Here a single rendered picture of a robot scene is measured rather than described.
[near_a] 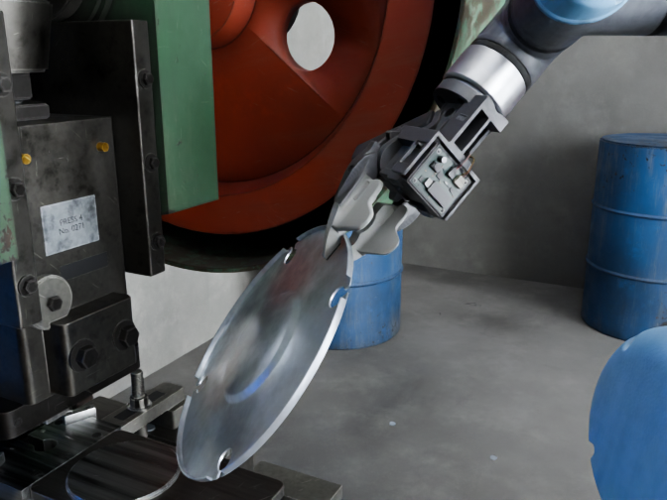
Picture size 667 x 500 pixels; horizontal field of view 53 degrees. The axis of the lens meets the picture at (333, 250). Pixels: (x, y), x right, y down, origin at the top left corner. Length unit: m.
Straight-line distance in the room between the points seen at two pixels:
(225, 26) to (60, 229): 0.41
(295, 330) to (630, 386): 0.34
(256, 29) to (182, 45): 0.23
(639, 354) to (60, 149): 0.56
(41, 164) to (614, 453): 0.56
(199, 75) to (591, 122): 3.15
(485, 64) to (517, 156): 3.22
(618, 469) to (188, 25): 0.63
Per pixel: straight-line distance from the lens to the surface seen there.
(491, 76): 0.68
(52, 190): 0.73
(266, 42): 1.00
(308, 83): 0.97
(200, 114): 0.83
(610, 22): 0.65
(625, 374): 0.42
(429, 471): 2.21
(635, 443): 0.41
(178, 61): 0.80
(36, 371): 0.76
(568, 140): 3.84
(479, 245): 4.04
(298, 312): 0.67
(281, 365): 0.64
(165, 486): 0.80
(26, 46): 0.76
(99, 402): 1.16
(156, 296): 2.80
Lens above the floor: 1.23
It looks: 16 degrees down
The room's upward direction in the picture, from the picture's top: straight up
